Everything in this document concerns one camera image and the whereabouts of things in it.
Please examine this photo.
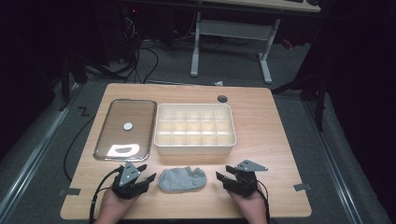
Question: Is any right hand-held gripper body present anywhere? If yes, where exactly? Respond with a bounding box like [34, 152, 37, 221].
[221, 159, 269, 198]

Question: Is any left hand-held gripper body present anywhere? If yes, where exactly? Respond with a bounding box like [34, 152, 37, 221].
[110, 161, 149, 201]

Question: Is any clear plastic lid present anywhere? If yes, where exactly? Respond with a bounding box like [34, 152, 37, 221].
[93, 98, 158, 162]

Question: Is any grey sock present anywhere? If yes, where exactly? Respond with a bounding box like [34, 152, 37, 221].
[158, 165, 207, 193]

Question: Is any cream compartment storage box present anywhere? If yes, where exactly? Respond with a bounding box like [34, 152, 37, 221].
[153, 103, 237, 156]

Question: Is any person's left hand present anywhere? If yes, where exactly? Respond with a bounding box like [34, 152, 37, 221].
[93, 187, 140, 224]

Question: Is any person's right hand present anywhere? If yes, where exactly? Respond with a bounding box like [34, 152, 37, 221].
[226, 186, 269, 224]

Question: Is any black metal stand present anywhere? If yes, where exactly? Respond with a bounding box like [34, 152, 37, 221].
[57, 50, 89, 112]
[270, 73, 329, 133]

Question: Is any white-legged desk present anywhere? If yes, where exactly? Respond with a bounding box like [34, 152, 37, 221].
[189, 0, 322, 85]

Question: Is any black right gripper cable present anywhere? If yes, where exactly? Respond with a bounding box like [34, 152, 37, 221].
[256, 180, 272, 224]

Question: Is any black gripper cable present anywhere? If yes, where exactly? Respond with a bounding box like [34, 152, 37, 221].
[256, 180, 272, 224]
[89, 165, 125, 224]

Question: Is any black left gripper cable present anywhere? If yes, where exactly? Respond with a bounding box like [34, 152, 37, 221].
[89, 165, 125, 224]

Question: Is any black floor cable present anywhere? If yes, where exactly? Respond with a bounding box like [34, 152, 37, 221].
[63, 114, 97, 182]

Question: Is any metal floor rail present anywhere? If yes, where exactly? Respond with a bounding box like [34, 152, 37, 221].
[0, 81, 82, 220]
[303, 98, 366, 224]

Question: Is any bundle of black cables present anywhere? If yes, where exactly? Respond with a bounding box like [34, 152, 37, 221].
[120, 8, 161, 85]

